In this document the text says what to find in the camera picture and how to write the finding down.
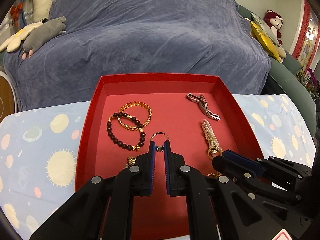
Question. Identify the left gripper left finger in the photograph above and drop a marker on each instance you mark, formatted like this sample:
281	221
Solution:
102	208

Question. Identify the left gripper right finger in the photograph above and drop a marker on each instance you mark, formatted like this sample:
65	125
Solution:
217	208

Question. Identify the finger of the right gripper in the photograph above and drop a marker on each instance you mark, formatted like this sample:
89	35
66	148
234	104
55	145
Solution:
240	160
229	168

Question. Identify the silver metal wristwatch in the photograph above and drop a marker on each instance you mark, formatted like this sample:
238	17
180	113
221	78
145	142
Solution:
203	105

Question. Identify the gold wristwatch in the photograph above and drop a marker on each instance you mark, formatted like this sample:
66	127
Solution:
130	162

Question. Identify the light blue planet tablecloth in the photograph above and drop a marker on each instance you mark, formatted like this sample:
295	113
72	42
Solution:
39	150

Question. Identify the potted plant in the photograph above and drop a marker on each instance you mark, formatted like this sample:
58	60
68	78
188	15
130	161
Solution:
309	81

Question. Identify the cream pillow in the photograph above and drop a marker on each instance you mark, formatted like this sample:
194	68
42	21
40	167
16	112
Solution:
280	50

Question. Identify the gold satin pillow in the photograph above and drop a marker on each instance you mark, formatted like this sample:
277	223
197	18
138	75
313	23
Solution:
265	41

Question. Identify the silver grey pillow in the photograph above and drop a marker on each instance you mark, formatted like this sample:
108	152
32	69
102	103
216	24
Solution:
263	25

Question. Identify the white round wooden-face appliance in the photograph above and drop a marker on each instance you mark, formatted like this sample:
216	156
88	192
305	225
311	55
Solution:
8	103

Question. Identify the red monkey plush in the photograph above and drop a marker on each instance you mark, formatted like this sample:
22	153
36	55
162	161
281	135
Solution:
275	22

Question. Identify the purple-blue sofa blanket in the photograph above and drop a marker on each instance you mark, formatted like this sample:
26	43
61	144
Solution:
140	40

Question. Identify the red hanging decoration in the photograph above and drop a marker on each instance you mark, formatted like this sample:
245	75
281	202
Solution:
300	36

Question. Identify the grey plush toy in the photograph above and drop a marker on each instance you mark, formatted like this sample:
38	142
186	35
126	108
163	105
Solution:
44	33

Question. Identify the blue curtain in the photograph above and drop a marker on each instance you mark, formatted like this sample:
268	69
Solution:
22	18

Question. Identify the red bow tieback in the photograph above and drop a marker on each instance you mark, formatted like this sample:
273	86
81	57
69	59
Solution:
15	12

